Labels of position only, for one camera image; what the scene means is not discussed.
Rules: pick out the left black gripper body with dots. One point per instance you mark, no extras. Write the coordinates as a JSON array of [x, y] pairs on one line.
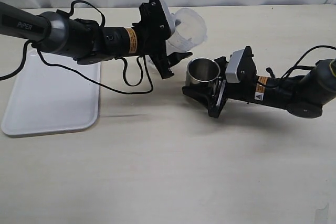
[[154, 30]]

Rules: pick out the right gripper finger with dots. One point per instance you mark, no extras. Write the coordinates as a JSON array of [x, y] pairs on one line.
[[202, 95], [222, 63]]

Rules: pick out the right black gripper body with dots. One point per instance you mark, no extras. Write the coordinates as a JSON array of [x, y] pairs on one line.
[[247, 73]]

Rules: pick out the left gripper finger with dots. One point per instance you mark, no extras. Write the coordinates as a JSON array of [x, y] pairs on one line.
[[176, 57]]

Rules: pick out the stainless steel cup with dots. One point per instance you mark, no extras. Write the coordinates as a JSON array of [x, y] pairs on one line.
[[201, 71]]

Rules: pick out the clear plastic measuring cup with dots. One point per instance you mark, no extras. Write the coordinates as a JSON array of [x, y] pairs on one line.
[[191, 31]]

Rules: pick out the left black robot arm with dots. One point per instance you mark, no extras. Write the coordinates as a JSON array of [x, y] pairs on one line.
[[88, 42]]

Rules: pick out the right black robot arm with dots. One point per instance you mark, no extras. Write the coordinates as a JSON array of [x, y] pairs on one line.
[[302, 90]]

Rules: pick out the white rectangular plastic tray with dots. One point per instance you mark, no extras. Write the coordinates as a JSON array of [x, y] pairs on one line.
[[49, 100]]

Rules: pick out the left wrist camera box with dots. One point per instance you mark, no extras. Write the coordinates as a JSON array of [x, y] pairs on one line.
[[170, 18]]

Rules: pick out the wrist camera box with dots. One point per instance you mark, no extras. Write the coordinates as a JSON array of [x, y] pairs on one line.
[[231, 72], [170, 18]]

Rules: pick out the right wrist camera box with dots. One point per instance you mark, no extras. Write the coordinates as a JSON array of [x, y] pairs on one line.
[[231, 72]]

